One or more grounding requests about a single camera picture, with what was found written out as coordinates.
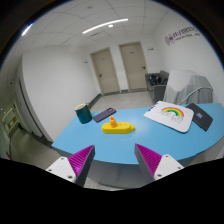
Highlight dark green mug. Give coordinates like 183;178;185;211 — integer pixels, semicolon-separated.
75;103;92;124

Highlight long ceiling light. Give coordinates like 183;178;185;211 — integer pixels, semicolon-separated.
82;18;129;34

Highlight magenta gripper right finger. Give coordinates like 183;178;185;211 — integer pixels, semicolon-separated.
134;144;183;182

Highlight right beige door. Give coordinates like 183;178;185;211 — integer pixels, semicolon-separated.
120;42;147;90

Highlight left beige door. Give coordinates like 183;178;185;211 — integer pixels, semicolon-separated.
91;48;120;94

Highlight white rainbow drawing board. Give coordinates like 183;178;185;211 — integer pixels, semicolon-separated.
144;101;194;133

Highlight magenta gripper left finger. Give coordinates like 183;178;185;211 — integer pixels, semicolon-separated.
46;145;95;187

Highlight grey cloth-covered equipment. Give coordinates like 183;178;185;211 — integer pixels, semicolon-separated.
163;70;213;105

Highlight purple smartphone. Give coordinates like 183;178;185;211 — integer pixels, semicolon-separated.
93;108;116;122

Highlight beige door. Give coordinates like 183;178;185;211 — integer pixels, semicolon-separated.
120;42;147;90
91;48;120;94

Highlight orange charger plug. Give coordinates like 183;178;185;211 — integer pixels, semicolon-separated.
110;116;117;128

